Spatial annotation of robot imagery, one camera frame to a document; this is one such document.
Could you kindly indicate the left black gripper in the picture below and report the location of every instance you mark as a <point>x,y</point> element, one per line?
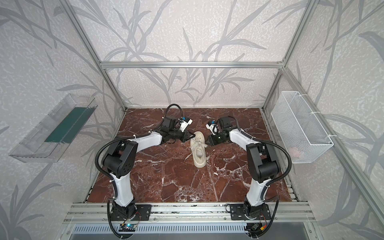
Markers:
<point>181,135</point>

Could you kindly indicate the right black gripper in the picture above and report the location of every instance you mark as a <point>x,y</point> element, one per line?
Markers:
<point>210,134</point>

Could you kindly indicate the cream white sneaker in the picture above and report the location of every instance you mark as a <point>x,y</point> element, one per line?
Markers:
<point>198,133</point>

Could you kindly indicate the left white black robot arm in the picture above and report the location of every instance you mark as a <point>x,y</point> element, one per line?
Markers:
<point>116,158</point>

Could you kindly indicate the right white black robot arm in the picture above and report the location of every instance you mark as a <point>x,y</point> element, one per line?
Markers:
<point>261,158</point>

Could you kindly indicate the pink object in basket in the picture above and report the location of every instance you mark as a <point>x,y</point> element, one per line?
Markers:
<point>295,152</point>

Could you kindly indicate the right wiring connector bundle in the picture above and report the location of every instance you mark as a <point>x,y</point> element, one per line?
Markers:
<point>255,227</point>

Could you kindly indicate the green lit circuit board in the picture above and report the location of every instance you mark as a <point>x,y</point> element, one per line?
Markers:
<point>125,228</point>

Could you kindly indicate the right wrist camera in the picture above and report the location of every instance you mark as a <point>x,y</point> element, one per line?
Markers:
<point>213,127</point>

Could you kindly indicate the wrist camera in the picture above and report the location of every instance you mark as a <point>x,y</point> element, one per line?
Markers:
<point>213,127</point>
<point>184,122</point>

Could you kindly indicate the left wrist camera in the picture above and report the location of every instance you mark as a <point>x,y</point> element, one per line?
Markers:
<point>184,122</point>

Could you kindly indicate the white wire mesh basket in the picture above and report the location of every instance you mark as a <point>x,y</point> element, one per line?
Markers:
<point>299,127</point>

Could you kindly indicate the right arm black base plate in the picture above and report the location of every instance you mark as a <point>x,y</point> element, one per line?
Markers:
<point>243,212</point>

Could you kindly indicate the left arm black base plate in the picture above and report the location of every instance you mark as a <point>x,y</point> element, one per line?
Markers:
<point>131,212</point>

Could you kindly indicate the aluminium frame cage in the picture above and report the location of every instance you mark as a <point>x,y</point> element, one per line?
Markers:
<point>372,197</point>

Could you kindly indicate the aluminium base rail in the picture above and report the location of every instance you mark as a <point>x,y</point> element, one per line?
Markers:
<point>194,218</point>

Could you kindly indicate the clear plastic wall bin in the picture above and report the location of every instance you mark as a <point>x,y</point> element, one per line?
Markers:
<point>48,141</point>

